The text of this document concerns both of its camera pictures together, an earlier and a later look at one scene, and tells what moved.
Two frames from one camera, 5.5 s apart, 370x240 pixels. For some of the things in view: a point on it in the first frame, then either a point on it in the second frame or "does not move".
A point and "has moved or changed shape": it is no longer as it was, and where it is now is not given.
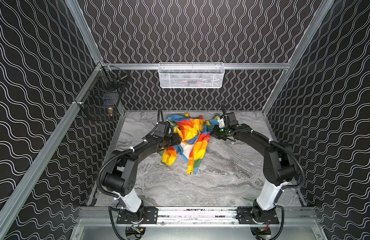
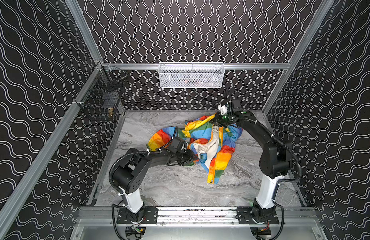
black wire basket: x=101 y=97 does not move
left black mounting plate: x=150 y=216 does not move
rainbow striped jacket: x=195 y=132 has moved or changed shape
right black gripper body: x=216 y=132 to x=218 y=120
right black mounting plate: x=244 y=216 does not move
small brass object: x=110 y=111 does not move
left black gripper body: x=176 y=139 to x=188 y=157
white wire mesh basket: x=191 y=75 does not move
